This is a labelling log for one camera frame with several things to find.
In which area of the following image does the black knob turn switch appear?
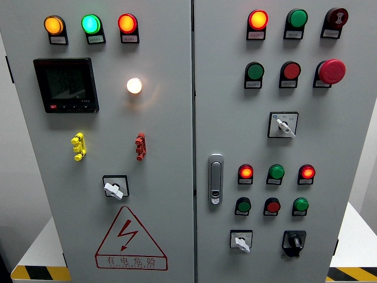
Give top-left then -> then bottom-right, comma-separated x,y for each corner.
281,230 -> 307,258

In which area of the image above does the pale grey cabinet door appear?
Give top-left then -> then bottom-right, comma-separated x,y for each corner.
0,0 -> 196,283
193,0 -> 377,283

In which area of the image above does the silver door lock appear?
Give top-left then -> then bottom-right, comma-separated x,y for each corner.
207,153 -> 224,207

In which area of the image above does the small red round lamp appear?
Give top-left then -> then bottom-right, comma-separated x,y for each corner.
238,164 -> 254,180
298,164 -> 316,180

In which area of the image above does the white lamp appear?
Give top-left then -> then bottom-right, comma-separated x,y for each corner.
126,77 -> 143,95

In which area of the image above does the small green push button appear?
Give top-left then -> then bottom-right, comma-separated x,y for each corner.
236,197 -> 252,213

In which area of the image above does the small green round lamp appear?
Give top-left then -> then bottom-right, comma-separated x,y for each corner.
268,164 -> 286,180
293,198 -> 310,213

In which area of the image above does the large green push button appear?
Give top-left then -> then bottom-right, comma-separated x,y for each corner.
246,61 -> 265,81

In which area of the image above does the small red push button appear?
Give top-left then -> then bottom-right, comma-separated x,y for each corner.
264,198 -> 282,213

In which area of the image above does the large red push button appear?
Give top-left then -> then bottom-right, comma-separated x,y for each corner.
280,61 -> 302,81

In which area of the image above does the red warning triangle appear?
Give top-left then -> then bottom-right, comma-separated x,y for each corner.
94,205 -> 169,271

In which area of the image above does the large red round lamp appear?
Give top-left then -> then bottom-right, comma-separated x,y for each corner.
117,13 -> 138,34
248,9 -> 269,31

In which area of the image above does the black display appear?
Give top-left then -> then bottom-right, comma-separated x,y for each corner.
32,57 -> 100,114

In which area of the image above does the large green round lamp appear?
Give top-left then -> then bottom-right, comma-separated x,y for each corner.
81,14 -> 102,35
286,8 -> 309,29

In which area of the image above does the large red stop button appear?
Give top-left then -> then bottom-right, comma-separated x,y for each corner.
318,58 -> 347,85

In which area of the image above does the large yellow round lamp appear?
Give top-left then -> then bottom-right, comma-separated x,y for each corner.
44,15 -> 65,36

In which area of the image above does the dark red buzzer lamp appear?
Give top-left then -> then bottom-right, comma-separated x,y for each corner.
326,7 -> 349,29

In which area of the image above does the black yellow striped tape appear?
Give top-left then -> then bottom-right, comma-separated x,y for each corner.
326,266 -> 377,282
11,265 -> 72,282

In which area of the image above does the small red handle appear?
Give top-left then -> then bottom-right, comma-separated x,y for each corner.
135,132 -> 147,162

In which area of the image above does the white handle turn switch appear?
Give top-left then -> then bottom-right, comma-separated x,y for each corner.
102,175 -> 130,201
230,229 -> 253,254

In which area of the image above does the white handle switch blue mark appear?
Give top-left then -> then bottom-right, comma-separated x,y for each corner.
267,111 -> 299,139

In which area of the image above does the small yellow handle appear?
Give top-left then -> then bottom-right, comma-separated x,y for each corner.
71,132 -> 87,162

